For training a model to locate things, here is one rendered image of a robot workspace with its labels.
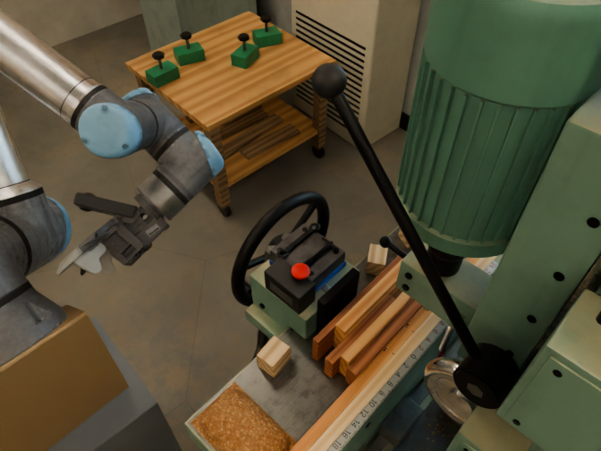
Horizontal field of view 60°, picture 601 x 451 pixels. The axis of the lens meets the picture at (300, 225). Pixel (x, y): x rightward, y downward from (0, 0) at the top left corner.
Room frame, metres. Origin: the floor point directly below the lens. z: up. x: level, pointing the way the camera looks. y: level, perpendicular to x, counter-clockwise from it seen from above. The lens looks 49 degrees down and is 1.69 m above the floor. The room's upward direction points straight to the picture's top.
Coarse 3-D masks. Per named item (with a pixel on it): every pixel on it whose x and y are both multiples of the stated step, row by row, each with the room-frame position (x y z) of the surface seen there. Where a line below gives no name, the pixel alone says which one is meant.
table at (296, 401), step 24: (360, 264) 0.59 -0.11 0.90; (360, 288) 0.54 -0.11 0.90; (264, 312) 0.51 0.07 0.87; (288, 336) 0.44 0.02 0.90; (312, 336) 0.44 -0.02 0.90; (312, 360) 0.40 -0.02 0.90; (240, 384) 0.35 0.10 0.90; (264, 384) 0.35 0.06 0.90; (288, 384) 0.35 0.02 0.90; (312, 384) 0.35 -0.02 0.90; (336, 384) 0.35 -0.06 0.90; (408, 384) 0.36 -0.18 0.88; (264, 408) 0.32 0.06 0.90; (288, 408) 0.32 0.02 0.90; (312, 408) 0.32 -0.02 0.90; (192, 432) 0.28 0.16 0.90; (288, 432) 0.28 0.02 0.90
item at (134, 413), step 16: (96, 320) 0.68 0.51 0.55; (112, 352) 0.59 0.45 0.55; (128, 368) 0.55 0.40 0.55; (128, 384) 0.51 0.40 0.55; (112, 400) 0.47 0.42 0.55; (128, 400) 0.47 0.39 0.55; (144, 400) 0.47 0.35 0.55; (96, 416) 0.44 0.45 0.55; (112, 416) 0.44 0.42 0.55; (128, 416) 0.44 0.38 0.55; (144, 416) 0.44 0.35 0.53; (160, 416) 0.46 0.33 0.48; (80, 432) 0.40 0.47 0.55; (96, 432) 0.40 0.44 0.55; (112, 432) 0.40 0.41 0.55; (128, 432) 0.41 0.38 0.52; (144, 432) 0.43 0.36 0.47; (160, 432) 0.45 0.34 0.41; (64, 448) 0.37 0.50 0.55; (80, 448) 0.37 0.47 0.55; (96, 448) 0.37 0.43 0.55; (112, 448) 0.38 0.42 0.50; (128, 448) 0.40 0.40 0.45; (144, 448) 0.42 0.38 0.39; (160, 448) 0.44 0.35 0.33; (176, 448) 0.46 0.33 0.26
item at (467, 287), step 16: (400, 272) 0.47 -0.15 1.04; (416, 272) 0.45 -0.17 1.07; (464, 272) 0.45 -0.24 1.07; (480, 272) 0.45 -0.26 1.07; (400, 288) 0.47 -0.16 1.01; (416, 288) 0.45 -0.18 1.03; (432, 288) 0.43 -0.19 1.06; (448, 288) 0.42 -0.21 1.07; (464, 288) 0.42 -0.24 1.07; (480, 288) 0.42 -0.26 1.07; (432, 304) 0.43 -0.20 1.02; (464, 304) 0.40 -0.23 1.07; (464, 320) 0.39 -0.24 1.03
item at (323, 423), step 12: (420, 312) 0.46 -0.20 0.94; (420, 324) 0.44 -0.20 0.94; (396, 336) 0.42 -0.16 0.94; (408, 336) 0.42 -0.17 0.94; (384, 348) 0.40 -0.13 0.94; (396, 348) 0.40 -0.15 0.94; (372, 372) 0.36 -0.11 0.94; (360, 384) 0.34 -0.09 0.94; (348, 396) 0.32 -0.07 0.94; (336, 408) 0.30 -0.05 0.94; (324, 420) 0.28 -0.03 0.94; (312, 432) 0.27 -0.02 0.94; (300, 444) 0.25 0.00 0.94; (312, 444) 0.25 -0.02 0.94
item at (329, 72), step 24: (336, 72) 0.44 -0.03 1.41; (336, 96) 0.43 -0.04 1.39; (360, 144) 0.41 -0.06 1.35; (384, 192) 0.38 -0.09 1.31; (408, 216) 0.37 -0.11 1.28; (408, 240) 0.35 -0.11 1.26; (432, 264) 0.34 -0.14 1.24; (456, 312) 0.31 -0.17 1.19; (480, 360) 0.27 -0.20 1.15; (504, 360) 0.27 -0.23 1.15; (456, 384) 0.26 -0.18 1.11; (480, 384) 0.25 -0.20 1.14; (504, 384) 0.25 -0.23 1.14
